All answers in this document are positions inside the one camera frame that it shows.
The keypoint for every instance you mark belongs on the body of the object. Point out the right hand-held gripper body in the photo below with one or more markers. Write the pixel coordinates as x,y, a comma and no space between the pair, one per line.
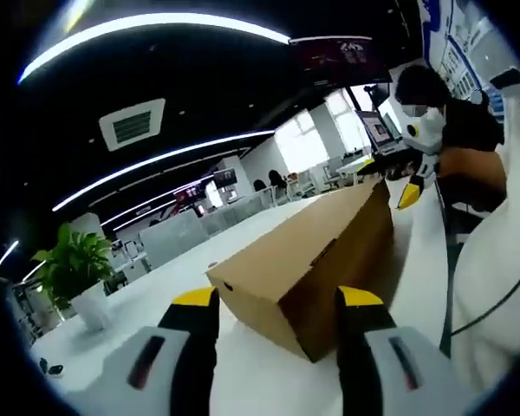
429,134

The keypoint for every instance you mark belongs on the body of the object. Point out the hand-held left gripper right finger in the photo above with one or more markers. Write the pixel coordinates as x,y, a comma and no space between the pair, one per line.
359,325

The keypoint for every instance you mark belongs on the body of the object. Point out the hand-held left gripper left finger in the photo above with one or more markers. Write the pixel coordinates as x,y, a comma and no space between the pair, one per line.
195,320

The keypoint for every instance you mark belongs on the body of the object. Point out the brown cardboard shoe box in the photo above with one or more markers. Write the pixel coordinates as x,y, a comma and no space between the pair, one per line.
329,242

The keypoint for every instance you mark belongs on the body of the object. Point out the desk monitor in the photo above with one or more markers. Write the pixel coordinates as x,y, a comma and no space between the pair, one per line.
375,130

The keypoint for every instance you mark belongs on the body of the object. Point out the small grey table disc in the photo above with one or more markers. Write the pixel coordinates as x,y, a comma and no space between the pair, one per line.
213,263

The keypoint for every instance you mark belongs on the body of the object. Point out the white desk partition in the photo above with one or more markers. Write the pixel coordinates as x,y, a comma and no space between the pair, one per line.
173,238

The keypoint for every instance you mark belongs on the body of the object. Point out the white chest device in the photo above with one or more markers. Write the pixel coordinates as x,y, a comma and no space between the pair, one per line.
509,93

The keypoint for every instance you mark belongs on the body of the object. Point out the green plant in white pot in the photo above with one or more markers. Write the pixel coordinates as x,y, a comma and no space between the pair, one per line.
93,307

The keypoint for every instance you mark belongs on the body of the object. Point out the hanging dark display screen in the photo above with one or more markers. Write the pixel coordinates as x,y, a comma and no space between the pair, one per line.
342,60

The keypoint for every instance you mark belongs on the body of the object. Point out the person's white shirt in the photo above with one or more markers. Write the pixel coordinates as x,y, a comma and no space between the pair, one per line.
494,268

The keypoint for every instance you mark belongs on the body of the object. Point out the black key fob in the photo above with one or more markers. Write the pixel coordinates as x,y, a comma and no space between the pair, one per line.
55,372

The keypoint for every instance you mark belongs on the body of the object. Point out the small dark gadget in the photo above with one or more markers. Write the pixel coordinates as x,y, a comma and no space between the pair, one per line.
43,364

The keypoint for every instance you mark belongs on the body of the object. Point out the white ceiling light strip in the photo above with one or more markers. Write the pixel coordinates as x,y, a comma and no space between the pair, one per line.
177,151
177,18

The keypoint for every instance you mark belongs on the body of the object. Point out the white ceiling air vent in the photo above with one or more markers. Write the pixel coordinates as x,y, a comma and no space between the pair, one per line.
132,125

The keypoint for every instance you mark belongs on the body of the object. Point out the blue white wall board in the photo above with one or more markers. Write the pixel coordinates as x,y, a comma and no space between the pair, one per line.
455,52

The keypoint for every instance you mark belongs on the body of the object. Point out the wall display screen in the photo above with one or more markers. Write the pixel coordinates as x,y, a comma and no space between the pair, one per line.
225,177
188,197

